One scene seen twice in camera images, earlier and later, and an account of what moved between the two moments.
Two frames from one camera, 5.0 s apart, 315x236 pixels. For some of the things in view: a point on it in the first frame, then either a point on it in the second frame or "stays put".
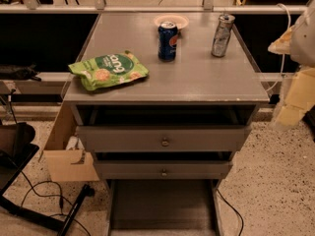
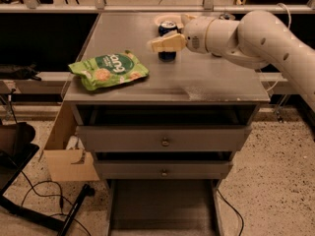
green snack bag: (107, 70) stays put
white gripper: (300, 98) -> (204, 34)
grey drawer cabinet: (163, 144) stays put
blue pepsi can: (167, 33) stays put
